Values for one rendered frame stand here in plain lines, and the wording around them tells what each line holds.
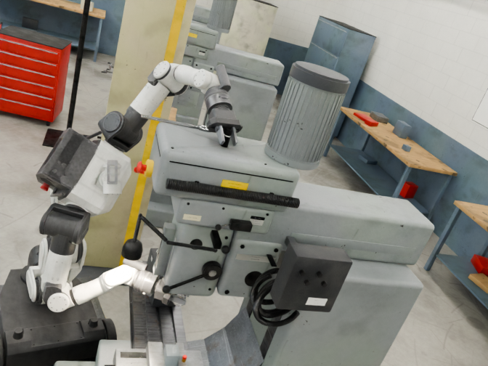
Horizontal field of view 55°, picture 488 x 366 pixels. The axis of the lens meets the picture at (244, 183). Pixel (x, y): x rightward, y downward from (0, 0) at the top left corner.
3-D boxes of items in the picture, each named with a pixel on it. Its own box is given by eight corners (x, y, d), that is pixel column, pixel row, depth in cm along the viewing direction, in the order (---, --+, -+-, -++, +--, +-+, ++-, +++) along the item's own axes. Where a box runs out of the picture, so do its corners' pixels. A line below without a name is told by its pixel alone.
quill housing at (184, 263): (163, 297, 171) (184, 223, 159) (159, 262, 189) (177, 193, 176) (214, 301, 178) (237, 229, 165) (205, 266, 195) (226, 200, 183)
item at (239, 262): (217, 298, 175) (236, 240, 164) (206, 258, 196) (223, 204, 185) (264, 301, 181) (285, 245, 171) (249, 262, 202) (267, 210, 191)
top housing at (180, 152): (152, 195, 148) (163, 149, 141) (147, 160, 170) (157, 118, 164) (288, 215, 164) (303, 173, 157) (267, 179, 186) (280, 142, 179)
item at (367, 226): (232, 247, 167) (248, 199, 159) (221, 214, 186) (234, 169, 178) (417, 267, 193) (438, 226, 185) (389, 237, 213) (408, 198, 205)
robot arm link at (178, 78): (211, 79, 180) (184, 71, 194) (194, 62, 173) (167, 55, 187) (196, 102, 180) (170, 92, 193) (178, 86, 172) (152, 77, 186)
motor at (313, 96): (273, 165, 156) (305, 71, 144) (258, 141, 174) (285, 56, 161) (326, 174, 163) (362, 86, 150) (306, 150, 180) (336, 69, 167)
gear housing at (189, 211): (174, 224, 156) (181, 198, 152) (168, 189, 177) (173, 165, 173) (268, 236, 167) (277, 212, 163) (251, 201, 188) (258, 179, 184)
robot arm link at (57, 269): (34, 310, 174) (47, 255, 170) (38, 293, 186) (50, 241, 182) (67, 314, 178) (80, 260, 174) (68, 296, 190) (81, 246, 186)
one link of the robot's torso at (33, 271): (25, 282, 256) (27, 262, 250) (63, 279, 267) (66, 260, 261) (30, 308, 241) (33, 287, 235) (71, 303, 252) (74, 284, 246)
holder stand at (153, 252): (151, 307, 224) (160, 274, 216) (142, 277, 241) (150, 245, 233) (176, 306, 229) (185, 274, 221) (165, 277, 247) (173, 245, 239)
